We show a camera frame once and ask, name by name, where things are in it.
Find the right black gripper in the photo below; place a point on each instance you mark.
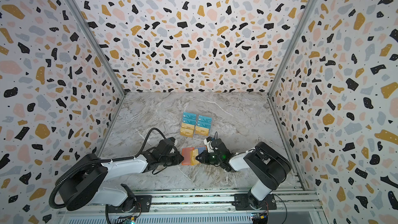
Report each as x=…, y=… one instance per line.
x=206, y=156

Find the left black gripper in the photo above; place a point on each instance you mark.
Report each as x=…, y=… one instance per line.
x=179, y=158

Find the orange card holder wallet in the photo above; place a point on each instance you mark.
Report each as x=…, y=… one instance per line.
x=189, y=154

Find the gold card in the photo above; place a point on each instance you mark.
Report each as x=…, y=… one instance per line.
x=201, y=131
x=193, y=154
x=186, y=132
x=188, y=126

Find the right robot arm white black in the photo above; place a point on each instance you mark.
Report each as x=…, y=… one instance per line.
x=270, y=167

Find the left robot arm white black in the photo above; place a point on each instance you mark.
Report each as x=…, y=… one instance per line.
x=89, y=180

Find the teal card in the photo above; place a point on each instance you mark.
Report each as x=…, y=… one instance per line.
x=189, y=121
x=204, y=119
x=189, y=116
x=203, y=124

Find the teal card back right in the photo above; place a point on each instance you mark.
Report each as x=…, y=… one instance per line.
x=204, y=119

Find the teal card back left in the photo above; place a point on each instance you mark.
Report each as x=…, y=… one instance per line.
x=189, y=116

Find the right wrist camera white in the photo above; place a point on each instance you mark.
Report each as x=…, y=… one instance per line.
x=208, y=145

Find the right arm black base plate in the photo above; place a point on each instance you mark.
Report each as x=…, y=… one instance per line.
x=246, y=202

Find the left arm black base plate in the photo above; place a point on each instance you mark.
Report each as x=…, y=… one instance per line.
x=140, y=202

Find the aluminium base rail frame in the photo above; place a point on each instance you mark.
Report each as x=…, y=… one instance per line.
x=288, y=205

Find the right aluminium corner post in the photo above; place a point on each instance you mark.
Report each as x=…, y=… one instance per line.
x=294, y=40

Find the aluminium corner post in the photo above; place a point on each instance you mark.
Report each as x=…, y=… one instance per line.
x=294, y=40
x=74, y=9

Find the left aluminium corner post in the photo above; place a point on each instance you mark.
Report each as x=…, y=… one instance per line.
x=74, y=9

